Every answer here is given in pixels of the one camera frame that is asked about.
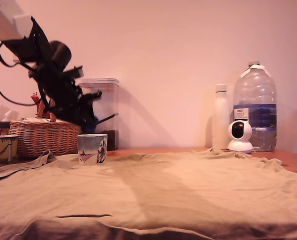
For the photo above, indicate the blue coffee capsule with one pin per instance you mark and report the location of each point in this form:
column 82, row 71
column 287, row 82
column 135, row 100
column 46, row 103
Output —
column 91, row 127

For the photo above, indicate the black coffee scoop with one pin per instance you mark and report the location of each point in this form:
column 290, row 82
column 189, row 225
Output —
column 108, row 118

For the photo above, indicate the white cup with landscape print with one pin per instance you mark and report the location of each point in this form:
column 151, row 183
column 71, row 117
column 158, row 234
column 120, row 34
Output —
column 91, row 147

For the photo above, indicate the clear plastic storage container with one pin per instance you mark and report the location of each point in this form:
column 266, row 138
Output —
column 108, row 100

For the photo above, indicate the white printed box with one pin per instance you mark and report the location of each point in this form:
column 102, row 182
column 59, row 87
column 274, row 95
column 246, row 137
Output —
column 38, row 120

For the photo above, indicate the red kitchen tool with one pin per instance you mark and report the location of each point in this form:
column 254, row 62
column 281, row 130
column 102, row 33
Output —
column 34, row 98

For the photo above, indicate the white tissue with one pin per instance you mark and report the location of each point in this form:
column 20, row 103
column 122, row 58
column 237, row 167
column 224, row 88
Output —
column 6, row 115

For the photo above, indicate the beige cloth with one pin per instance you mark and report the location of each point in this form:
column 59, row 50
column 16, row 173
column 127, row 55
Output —
column 163, row 190

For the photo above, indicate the white metal bottle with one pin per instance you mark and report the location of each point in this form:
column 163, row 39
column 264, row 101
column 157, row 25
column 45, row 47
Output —
column 220, row 120

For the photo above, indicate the large clear water bottle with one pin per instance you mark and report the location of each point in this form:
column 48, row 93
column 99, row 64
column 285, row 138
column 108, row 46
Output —
column 255, row 95

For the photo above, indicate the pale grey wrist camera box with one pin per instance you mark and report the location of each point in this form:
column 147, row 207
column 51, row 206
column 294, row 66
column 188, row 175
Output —
column 76, row 72

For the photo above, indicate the small white round camera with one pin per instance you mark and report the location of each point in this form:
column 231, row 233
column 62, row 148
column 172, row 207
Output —
column 239, row 142

